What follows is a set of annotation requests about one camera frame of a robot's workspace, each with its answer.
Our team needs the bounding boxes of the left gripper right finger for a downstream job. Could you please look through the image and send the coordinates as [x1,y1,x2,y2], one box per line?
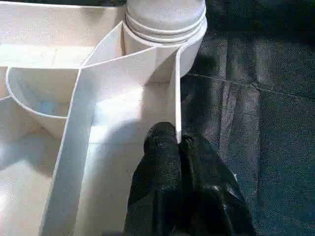
[178,131,257,236]

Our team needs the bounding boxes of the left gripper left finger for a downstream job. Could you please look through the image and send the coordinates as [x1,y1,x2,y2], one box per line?
[123,122,185,236]

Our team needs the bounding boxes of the white plastic table top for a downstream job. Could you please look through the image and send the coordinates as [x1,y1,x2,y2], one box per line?
[0,0,208,236]

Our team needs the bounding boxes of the white plastic table leg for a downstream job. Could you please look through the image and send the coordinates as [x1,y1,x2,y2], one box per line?
[125,0,207,44]

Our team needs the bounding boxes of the black work mat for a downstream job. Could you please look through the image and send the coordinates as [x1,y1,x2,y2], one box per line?
[177,0,315,236]

